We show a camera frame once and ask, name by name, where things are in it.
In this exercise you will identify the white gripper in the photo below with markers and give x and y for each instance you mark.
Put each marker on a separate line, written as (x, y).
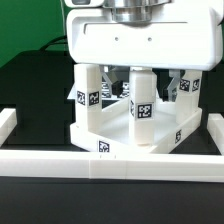
(179, 36)

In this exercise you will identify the white desk tabletop panel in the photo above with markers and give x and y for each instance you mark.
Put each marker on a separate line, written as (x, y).
(119, 132)

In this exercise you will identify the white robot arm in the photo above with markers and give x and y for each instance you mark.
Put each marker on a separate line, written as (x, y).
(134, 12)

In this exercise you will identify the white U-shaped obstacle fence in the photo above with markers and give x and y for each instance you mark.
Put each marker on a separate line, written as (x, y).
(89, 165)

